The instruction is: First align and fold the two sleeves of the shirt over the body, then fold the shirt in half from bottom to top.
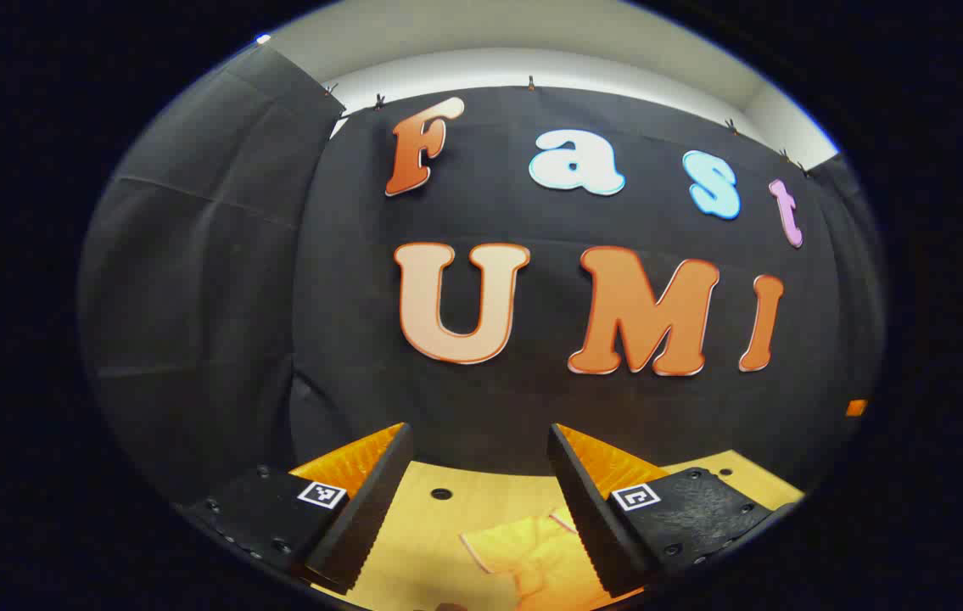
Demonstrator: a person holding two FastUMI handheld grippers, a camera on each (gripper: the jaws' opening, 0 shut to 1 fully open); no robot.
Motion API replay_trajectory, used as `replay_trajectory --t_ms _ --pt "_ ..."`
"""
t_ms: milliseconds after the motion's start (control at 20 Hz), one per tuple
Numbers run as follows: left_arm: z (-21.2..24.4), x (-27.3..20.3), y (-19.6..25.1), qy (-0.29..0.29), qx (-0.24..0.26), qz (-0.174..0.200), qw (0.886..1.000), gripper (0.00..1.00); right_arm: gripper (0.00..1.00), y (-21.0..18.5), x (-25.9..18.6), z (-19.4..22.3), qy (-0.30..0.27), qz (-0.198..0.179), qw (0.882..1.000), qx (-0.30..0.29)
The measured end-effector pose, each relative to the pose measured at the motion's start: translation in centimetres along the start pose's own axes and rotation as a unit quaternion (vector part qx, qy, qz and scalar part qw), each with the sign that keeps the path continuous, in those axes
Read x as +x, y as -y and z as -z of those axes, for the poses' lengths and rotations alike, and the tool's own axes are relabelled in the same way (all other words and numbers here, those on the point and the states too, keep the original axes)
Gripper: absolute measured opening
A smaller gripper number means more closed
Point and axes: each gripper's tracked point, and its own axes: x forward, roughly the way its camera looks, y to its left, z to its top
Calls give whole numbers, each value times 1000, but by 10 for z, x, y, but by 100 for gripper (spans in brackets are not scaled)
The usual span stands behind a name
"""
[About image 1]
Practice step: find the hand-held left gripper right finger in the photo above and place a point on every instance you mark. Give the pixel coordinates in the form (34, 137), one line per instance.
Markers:
(591, 518)

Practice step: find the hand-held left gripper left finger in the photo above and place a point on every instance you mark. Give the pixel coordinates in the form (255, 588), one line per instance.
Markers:
(371, 509)

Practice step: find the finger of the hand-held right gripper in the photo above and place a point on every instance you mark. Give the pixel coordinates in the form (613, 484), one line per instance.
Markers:
(857, 407)

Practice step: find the black backdrop cloth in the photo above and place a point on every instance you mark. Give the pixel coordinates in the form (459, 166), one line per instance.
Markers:
(345, 255)

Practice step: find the orange T-shirt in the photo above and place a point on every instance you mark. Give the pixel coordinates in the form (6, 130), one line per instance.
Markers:
(532, 560)

